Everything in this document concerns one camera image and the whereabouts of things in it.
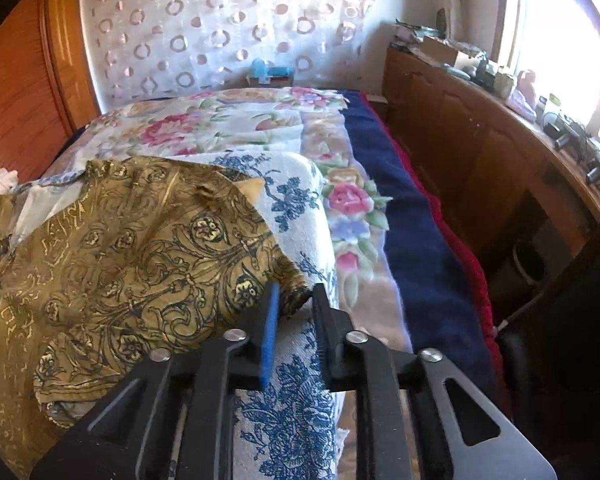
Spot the black cylindrical device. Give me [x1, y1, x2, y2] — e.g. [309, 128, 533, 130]
[555, 125, 587, 152]

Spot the white pillow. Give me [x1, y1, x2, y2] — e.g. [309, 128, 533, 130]
[0, 167, 21, 196]

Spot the window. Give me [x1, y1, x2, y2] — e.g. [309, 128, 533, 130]
[495, 0, 600, 146]

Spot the black chair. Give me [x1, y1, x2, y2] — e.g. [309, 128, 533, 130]
[495, 240, 600, 480]

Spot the gold patterned garment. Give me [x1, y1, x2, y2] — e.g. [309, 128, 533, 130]
[0, 156, 313, 480]

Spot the cardboard box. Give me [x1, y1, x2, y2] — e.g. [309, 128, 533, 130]
[420, 35, 473, 63]

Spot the white circle-patterned curtain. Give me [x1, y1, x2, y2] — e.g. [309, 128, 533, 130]
[77, 0, 461, 111]

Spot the blue toy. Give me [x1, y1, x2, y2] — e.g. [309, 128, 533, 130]
[247, 58, 296, 88]

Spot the pink floral blanket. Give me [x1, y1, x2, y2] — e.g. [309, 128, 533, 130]
[55, 86, 413, 356]

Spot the navy blue blanket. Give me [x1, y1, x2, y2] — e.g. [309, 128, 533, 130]
[340, 91, 498, 411]

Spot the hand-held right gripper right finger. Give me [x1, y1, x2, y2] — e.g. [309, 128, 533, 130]
[311, 283, 558, 480]

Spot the white blue floral cloth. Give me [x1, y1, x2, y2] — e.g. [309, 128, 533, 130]
[10, 151, 348, 480]

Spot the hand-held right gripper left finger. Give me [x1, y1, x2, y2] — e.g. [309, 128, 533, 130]
[29, 281, 283, 480]

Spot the red blanket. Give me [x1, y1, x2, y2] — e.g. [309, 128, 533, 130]
[362, 92, 511, 411]

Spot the wooden headboard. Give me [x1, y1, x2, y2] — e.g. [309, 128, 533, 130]
[0, 0, 103, 186]

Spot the pink figurine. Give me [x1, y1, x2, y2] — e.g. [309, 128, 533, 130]
[505, 70, 538, 121]

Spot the wooden cabinet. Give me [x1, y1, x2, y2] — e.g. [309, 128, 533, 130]
[382, 45, 600, 281]

